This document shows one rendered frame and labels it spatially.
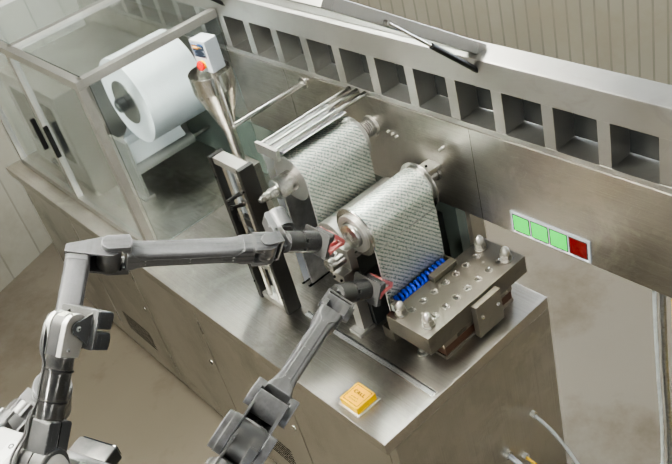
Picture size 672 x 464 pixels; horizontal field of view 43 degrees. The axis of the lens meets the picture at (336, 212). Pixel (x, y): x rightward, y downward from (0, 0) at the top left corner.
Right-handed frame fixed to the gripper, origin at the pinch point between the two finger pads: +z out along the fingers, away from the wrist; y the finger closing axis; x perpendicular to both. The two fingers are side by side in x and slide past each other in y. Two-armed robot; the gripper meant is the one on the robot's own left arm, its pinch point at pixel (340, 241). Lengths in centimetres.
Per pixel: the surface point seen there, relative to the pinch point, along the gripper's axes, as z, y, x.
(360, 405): 0.3, 20.8, -38.3
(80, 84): -34, -94, 20
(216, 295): 5, -54, -38
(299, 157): -3.2, -19.9, 17.8
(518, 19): 220, -126, 78
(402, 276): 18.9, 8.3, -7.7
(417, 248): 22.1, 8.4, 0.7
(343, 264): 3.5, -0.2, -6.8
